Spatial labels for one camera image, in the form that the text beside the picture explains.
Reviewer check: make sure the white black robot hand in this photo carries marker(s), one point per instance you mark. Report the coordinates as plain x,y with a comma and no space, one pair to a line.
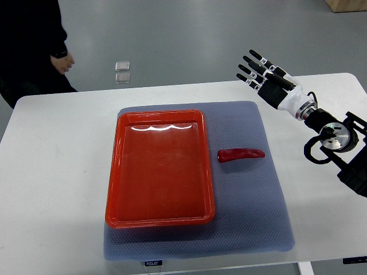
284,94

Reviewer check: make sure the red pepper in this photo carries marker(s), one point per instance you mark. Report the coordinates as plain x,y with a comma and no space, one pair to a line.
232,154

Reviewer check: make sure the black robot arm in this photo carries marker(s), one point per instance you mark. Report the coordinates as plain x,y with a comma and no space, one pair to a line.
333,137

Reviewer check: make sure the red plastic tray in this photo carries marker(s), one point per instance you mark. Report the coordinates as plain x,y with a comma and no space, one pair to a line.
160,171

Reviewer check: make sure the person's bare hand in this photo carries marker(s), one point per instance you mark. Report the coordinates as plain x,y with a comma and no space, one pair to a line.
63,64

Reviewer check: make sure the wooden box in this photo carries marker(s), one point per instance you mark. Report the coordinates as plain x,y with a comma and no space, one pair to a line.
341,6

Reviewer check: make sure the blue grey mesh mat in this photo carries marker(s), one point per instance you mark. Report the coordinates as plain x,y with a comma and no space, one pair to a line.
250,210

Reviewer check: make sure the lower metal floor plate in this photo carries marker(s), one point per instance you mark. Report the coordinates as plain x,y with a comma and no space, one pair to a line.
121,78

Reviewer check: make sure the metal floor plate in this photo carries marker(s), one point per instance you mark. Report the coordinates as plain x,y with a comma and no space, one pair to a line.
122,66
121,78

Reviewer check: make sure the upper metal floor plate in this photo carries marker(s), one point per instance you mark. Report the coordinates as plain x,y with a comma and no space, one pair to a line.
122,66

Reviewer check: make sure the white table leg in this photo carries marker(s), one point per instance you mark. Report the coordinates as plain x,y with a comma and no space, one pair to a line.
305,268

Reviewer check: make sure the black right table label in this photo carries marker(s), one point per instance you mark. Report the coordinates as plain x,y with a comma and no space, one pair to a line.
355,260

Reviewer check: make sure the black table label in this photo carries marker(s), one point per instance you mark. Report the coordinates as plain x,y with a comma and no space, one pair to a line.
153,263
355,260

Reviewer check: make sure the person in black clothes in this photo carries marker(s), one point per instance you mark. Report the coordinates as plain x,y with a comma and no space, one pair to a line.
31,32

